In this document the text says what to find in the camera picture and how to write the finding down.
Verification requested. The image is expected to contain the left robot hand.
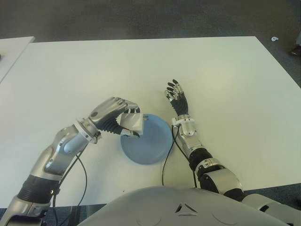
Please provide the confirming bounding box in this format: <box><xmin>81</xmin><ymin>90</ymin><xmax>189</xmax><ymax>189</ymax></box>
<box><xmin>87</xmin><ymin>96</ymin><xmax>142</xmax><ymax>138</ymax></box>

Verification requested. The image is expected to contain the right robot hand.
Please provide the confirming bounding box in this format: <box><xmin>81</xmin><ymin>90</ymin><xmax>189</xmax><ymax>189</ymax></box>
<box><xmin>163</xmin><ymin>79</ymin><xmax>190</xmax><ymax>117</ymax></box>

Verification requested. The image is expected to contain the white charger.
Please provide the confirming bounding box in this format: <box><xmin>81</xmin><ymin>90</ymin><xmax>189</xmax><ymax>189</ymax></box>
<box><xmin>118</xmin><ymin>112</ymin><xmax>149</xmax><ymax>137</ymax></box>

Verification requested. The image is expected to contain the blue plate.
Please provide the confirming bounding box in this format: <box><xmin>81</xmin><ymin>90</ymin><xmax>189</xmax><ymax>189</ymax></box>
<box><xmin>120</xmin><ymin>113</ymin><xmax>172</xmax><ymax>165</ymax></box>

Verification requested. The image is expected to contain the silver robot torso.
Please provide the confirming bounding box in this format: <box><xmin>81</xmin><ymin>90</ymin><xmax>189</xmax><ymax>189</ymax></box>
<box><xmin>79</xmin><ymin>185</ymin><xmax>285</xmax><ymax>226</ymax></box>

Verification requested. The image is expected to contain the white side table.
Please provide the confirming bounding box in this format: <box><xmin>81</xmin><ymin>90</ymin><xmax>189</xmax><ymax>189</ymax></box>
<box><xmin>0</xmin><ymin>36</ymin><xmax>35</xmax><ymax>83</ymax></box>

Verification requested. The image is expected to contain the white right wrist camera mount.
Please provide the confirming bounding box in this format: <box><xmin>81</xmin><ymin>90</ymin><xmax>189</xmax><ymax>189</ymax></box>
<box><xmin>171</xmin><ymin>117</ymin><xmax>196</xmax><ymax>128</ymax></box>

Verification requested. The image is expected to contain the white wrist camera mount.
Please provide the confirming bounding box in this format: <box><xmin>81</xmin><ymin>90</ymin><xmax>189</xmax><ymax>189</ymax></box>
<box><xmin>72</xmin><ymin>119</ymin><xmax>102</xmax><ymax>145</ymax></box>
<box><xmin>171</xmin><ymin>117</ymin><xmax>196</xmax><ymax>128</ymax></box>

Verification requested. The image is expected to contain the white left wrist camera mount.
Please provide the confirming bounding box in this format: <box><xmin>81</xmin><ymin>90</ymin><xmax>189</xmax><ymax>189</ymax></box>
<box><xmin>72</xmin><ymin>119</ymin><xmax>102</xmax><ymax>145</ymax></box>

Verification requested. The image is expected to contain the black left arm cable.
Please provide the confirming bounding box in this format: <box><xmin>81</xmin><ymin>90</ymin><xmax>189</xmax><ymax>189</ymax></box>
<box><xmin>50</xmin><ymin>152</ymin><xmax>88</xmax><ymax>226</ymax></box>

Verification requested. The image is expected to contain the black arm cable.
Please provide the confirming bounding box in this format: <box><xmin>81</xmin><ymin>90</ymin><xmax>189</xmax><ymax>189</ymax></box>
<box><xmin>161</xmin><ymin>126</ymin><xmax>198</xmax><ymax>189</ymax></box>
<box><xmin>50</xmin><ymin>152</ymin><xmax>88</xmax><ymax>226</ymax></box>

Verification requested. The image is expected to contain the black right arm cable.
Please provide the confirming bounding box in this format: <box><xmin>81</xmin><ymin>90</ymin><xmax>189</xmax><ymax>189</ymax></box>
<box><xmin>161</xmin><ymin>126</ymin><xmax>198</xmax><ymax>189</ymax></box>

